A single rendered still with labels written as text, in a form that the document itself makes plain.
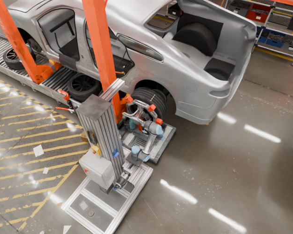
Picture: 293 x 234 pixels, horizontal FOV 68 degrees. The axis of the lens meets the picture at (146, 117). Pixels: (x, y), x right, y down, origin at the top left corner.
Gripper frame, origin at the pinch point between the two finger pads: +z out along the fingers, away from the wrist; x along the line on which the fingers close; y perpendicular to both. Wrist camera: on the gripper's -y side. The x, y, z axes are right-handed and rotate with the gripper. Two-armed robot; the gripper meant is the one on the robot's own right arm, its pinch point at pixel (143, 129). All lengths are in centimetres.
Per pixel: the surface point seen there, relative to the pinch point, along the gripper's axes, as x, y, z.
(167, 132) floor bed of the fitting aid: -61, -75, -16
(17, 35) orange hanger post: -15, 74, 248
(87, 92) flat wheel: -39, -33, 151
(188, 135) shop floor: -79, -83, -54
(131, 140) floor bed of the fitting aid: -13, -82, 36
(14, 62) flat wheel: -30, -33, 353
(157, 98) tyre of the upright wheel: -44, 30, -1
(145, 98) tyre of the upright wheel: -30.6, 34.7, 12.9
